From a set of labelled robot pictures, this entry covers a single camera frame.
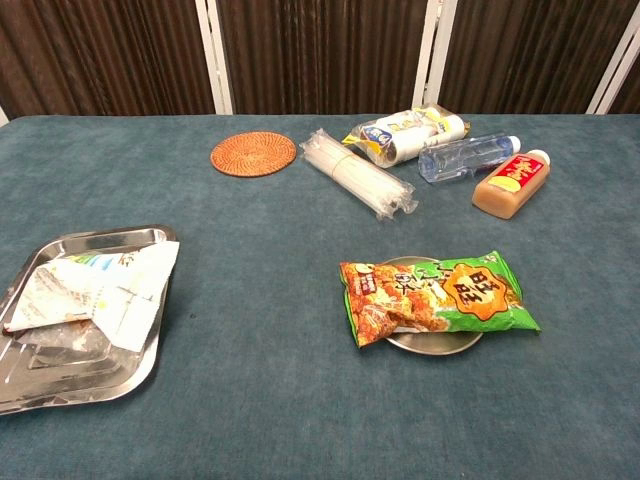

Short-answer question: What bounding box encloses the rectangular steel tray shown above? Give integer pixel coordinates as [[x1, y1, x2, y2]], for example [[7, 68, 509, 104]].
[[0, 224, 179, 416]]

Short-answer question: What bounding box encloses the brown drink bottle red label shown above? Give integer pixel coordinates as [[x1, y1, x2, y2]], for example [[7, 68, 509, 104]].
[[471, 148, 552, 220]]

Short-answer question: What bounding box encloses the white green wrapper pack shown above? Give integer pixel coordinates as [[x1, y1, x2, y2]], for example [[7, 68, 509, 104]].
[[3, 241, 181, 353]]

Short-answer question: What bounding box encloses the clear water bottle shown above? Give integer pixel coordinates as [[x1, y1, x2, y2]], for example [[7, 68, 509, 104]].
[[418, 132, 523, 185]]

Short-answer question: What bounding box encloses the clear packet of straws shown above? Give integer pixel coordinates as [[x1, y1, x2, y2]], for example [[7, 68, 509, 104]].
[[299, 128, 418, 222]]

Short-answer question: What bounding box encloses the round woven rattan coaster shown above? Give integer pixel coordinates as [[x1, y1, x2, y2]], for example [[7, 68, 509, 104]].
[[210, 131, 298, 177]]

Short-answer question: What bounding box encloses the round steel plate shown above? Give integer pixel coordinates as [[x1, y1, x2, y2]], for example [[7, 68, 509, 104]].
[[382, 256, 485, 357]]

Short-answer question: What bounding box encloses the orange green snack bag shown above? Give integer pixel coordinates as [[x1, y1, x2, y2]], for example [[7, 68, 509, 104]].
[[339, 250, 543, 349]]

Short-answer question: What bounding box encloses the dark folding screen white frame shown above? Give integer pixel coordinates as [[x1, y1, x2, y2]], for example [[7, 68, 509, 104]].
[[0, 0, 640, 126]]

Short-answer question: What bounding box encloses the yellow white snack pack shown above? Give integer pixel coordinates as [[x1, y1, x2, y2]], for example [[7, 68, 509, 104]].
[[342, 103, 471, 169]]

